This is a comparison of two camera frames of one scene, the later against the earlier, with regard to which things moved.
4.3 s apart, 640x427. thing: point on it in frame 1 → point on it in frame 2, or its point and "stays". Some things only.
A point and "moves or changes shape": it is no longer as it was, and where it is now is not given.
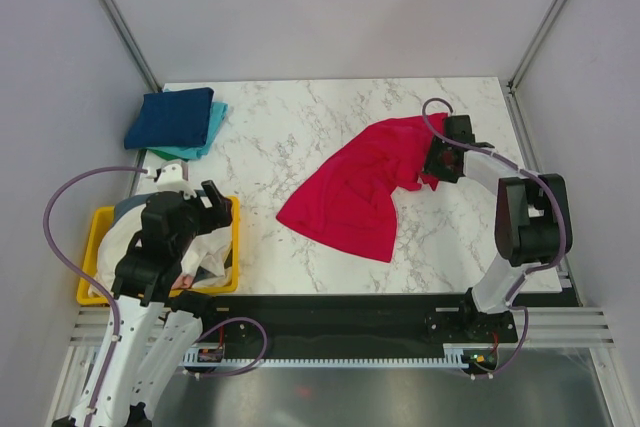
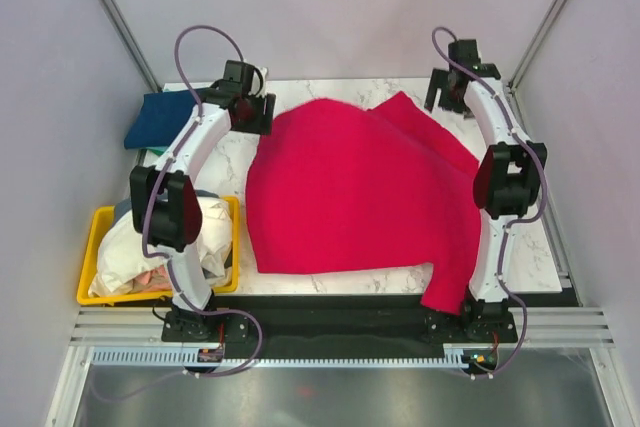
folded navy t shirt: (171, 118) stays
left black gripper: (212, 218) → (264, 121)
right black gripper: (431, 163) → (439, 79)
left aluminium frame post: (117, 15) stays
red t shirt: (349, 205) moves or changes shape
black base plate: (376, 326) stays
